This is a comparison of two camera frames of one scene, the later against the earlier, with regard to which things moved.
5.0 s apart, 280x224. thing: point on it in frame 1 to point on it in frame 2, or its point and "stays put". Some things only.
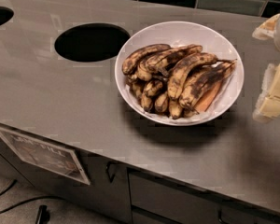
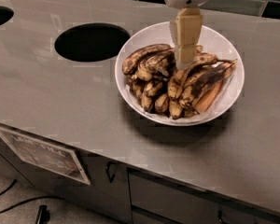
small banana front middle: [161, 103] stays put
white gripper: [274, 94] to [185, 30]
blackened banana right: [203, 80] stays put
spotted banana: [183, 67] stays put
